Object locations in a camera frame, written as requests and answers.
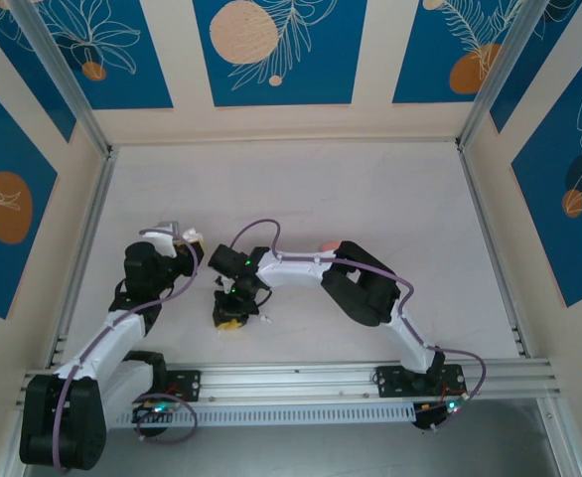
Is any white slotted cable duct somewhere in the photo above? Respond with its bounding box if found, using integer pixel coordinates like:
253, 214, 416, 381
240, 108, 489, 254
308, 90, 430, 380
106, 401, 417, 429

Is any aluminium corner post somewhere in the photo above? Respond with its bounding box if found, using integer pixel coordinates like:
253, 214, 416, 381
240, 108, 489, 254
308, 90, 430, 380
457, 0, 543, 150
10, 0, 118, 160

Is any purple cable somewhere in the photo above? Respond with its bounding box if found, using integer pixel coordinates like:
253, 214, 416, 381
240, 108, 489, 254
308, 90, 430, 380
230, 218, 488, 416
52, 226, 204, 471

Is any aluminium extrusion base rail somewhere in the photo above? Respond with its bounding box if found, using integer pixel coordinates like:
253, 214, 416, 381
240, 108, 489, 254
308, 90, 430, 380
15, 360, 555, 408

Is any control board with green light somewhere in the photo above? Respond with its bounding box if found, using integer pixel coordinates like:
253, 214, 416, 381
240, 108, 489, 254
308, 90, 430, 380
413, 399, 471, 431
131, 395, 181, 417

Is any aluminium table edge rail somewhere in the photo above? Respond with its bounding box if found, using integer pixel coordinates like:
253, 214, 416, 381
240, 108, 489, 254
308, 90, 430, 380
457, 143, 528, 359
47, 148, 119, 369

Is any blue floral wall panel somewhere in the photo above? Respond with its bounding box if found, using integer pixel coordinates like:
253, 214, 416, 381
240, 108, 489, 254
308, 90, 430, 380
193, 0, 369, 107
37, 0, 175, 111
0, 0, 77, 144
0, 69, 60, 322
489, 0, 582, 134
510, 47, 582, 309
391, 0, 526, 105

